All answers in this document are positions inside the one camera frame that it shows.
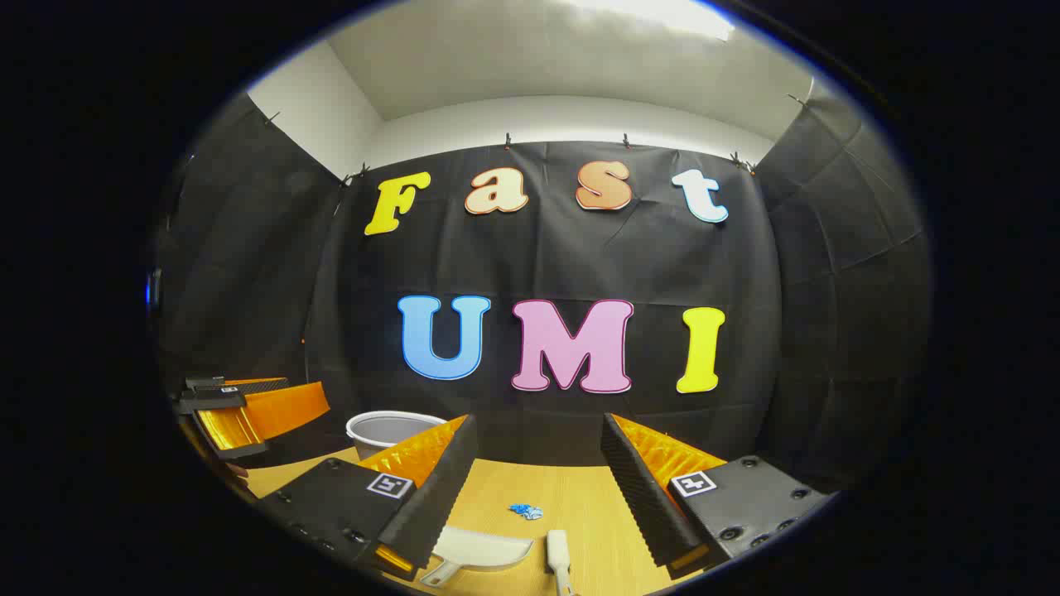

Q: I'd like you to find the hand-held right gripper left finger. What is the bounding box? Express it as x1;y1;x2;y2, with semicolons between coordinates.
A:
255;413;480;580

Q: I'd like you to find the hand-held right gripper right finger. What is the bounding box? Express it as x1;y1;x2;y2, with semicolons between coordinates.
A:
600;411;833;572

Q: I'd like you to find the grey plastic dustpan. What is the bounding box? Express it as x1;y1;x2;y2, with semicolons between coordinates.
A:
418;526;535;589

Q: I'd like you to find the white ribbed garbage bin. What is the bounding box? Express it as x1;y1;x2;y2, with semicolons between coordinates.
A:
345;411;448;461

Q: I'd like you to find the small grey broom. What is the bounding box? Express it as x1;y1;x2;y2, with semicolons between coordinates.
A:
545;530;576;596

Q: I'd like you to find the wooden desktop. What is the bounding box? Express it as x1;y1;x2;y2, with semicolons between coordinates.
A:
244;447;713;596

